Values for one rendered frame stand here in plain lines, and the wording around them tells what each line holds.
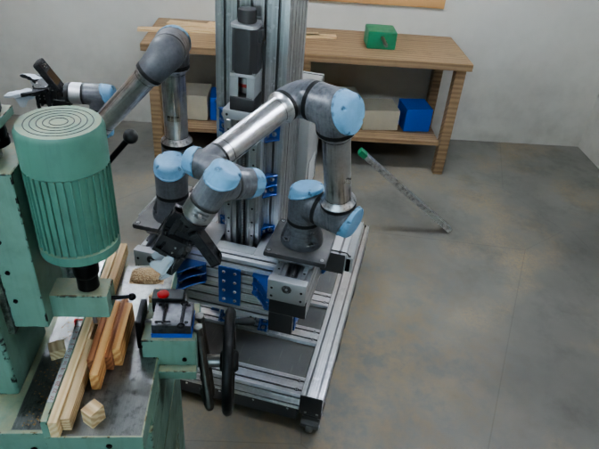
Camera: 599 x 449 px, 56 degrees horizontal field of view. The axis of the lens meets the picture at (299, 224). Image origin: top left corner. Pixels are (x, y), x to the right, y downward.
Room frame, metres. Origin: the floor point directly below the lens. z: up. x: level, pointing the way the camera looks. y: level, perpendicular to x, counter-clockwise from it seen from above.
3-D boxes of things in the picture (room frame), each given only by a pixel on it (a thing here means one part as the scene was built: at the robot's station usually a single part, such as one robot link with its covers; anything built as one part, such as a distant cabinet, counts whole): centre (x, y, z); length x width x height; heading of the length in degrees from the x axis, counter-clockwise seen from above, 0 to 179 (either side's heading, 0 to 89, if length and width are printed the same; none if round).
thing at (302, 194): (1.64, -0.02, 0.98); 0.13 x 0.12 x 0.14; 56
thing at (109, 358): (1.03, 0.44, 0.92); 0.22 x 0.02 x 0.05; 6
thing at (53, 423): (1.02, 0.52, 0.92); 0.60 x 0.02 x 0.05; 6
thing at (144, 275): (1.28, 0.44, 0.91); 0.10 x 0.07 x 0.02; 96
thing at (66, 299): (1.03, 0.52, 1.03); 0.14 x 0.07 x 0.09; 96
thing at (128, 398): (1.04, 0.39, 0.87); 0.61 x 0.30 x 0.06; 6
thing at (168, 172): (1.75, 0.47, 0.98); 0.13 x 0.12 x 0.14; 3
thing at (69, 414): (1.06, 0.50, 0.92); 0.64 x 0.02 x 0.04; 6
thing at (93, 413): (0.78, 0.42, 0.92); 0.04 x 0.03 x 0.04; 149
